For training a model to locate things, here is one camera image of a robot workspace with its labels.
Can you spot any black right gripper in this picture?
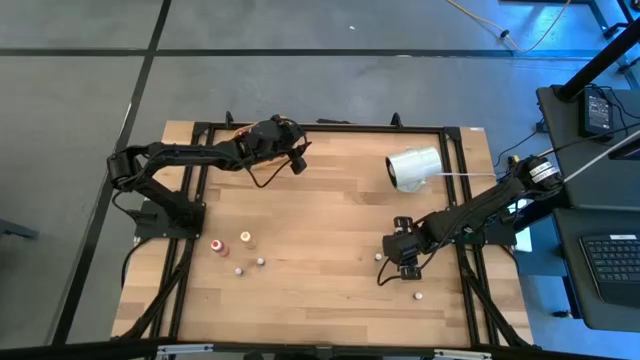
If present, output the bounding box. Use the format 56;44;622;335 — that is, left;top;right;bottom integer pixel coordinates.
381;215;427;282

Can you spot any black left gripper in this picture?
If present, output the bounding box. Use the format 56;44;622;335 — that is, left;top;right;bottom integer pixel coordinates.
246;114;312;176

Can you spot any black side desk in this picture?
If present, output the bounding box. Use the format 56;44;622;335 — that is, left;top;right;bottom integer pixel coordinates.
535;83;640;334

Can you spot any black keyboard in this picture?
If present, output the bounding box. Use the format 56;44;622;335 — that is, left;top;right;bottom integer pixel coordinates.
579;233;640;309

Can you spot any grey thin rod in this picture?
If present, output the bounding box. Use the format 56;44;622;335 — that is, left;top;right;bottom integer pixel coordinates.
563;129;640;182

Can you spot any black power adapter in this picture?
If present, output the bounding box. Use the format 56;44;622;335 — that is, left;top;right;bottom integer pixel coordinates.
578;87;615;139

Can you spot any black slanted pole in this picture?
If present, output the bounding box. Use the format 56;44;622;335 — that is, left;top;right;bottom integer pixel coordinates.
556;17;640;103

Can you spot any grey furniture leg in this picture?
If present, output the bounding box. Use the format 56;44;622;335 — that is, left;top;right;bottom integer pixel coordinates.
0;218;40;241

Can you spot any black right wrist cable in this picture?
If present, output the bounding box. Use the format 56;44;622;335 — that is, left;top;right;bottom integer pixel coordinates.
376;257;436;288

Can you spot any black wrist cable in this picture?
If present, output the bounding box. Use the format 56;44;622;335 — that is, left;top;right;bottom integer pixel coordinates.
376;257;436;288
247;162;301;190

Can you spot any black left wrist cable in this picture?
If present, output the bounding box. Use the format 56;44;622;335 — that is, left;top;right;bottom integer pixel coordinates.
247;162;301;190

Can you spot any black aluminium table frame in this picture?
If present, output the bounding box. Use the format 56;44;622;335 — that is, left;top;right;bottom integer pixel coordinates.
113;119;534;351

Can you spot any yellow extension cord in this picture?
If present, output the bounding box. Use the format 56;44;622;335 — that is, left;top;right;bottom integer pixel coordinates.
446;0;574;55

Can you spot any black camera rig bar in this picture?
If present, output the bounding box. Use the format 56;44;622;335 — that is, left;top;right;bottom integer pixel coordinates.
0;337;640;360

